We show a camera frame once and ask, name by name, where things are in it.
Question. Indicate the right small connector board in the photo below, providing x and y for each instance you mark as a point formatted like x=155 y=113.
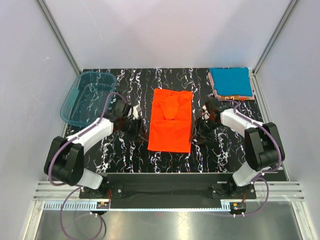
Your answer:
x=238 y=206

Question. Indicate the right aluminium frame post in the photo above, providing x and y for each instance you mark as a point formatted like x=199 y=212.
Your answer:
x=276 y=33

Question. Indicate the aluminium frame post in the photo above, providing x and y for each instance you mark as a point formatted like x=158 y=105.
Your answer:
x=58 y=35
x=276 y=33

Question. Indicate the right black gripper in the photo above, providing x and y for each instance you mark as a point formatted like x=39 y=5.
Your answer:
x=204 y=137

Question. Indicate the teal transparent plastic bin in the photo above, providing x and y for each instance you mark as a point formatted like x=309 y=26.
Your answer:
x=86 y=98

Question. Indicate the left aluminium frame post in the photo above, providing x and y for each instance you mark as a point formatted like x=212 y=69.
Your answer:
x=58 y=35

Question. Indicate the orange t-shirt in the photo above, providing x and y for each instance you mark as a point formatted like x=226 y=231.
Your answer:
x=171 y=121

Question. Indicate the left small connector board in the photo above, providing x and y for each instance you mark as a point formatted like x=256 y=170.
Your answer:
x=103 y=205

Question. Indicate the front aluminium rail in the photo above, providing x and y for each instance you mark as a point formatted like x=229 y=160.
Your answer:
x=68 y=198

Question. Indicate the folded pink patterned t-shirt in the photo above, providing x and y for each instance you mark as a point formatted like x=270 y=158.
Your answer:
x=229 y=97

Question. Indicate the small connector board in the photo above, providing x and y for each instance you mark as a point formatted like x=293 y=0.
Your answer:
x=103 y=205
x=238 y=206

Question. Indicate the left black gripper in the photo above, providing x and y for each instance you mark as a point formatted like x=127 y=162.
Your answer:
x=137 y=132

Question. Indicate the folded blue t-shirt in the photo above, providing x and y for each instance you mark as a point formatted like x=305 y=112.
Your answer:
x=231 y=81

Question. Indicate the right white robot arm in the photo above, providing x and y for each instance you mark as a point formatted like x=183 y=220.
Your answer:
x=263 y=148

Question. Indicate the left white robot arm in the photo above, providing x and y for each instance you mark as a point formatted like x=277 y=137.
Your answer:
x=66 y=156

